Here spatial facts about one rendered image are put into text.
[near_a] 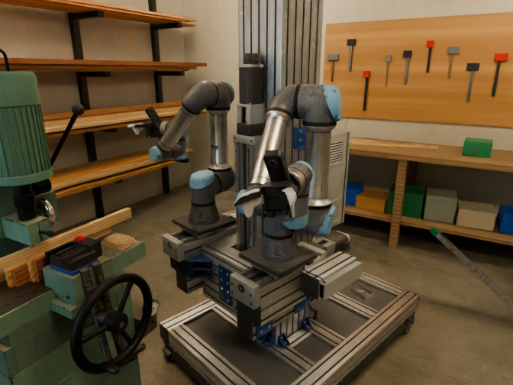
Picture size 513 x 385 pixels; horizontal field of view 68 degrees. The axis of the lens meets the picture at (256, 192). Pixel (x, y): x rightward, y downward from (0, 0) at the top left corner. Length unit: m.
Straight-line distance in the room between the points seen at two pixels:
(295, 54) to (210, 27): 3.40
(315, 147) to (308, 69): 0.47
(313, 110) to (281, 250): 0.53
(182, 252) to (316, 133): 0.84
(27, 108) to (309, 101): 0.83
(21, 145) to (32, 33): 2.80
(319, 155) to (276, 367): 1.04
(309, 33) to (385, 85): 2.35
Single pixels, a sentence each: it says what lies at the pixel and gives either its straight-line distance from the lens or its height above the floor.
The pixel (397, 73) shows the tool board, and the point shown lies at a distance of 3.95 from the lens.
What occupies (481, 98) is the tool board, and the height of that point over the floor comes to 1.28.
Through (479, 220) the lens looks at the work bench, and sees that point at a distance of 3.63.
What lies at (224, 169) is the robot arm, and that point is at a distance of 1.84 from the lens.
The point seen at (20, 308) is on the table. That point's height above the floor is 0.90.
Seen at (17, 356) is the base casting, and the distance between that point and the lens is 1.30.
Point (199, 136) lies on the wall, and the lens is 5.14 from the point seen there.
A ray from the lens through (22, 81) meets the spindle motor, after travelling 1.23.
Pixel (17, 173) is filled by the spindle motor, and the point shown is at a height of 1.24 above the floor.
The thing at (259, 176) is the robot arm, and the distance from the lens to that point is 1.16.
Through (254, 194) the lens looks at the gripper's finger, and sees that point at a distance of 0.89.
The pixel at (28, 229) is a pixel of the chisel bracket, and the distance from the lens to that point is 1.32.
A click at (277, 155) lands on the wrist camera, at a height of 1.32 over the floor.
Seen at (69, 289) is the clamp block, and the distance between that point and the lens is 1.22.
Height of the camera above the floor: 1.51
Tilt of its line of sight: 18 degrees down
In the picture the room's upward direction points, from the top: straight up
